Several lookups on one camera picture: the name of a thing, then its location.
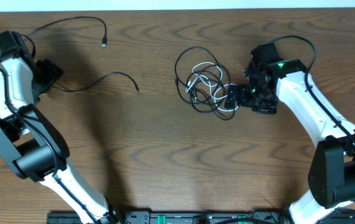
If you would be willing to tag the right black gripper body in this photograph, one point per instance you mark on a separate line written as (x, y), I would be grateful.
(259, 101)

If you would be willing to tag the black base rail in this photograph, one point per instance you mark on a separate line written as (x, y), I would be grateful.
(144, 217)

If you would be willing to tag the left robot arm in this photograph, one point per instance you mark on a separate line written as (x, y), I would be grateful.
(29, 143)

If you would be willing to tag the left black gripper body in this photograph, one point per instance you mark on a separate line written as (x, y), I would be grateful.
(48, 73)

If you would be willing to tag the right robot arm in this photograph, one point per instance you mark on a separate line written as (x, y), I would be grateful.
(331, 177)

